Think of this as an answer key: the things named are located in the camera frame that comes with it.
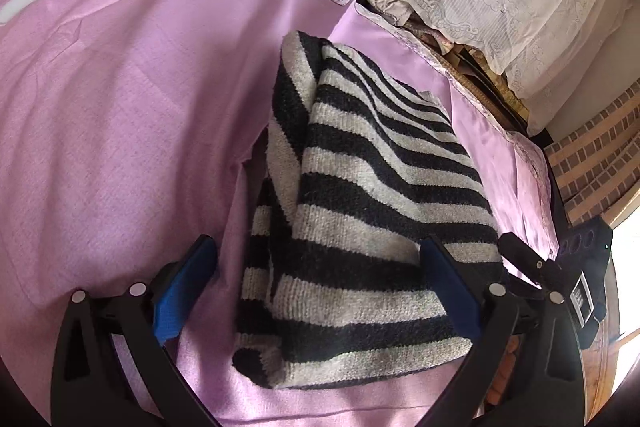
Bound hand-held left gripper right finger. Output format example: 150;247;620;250
419;234;586;427

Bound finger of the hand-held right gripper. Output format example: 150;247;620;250
499;232;556;290

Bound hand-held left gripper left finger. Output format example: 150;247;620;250
50;234;219;427

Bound black grey striped sweater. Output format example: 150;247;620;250
232;31;511;390

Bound purple bed sheet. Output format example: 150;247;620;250
0;0;561;427

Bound woven straw mat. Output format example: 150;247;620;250
440;42;531;122

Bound beige cloth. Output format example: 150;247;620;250
357;0;451;42

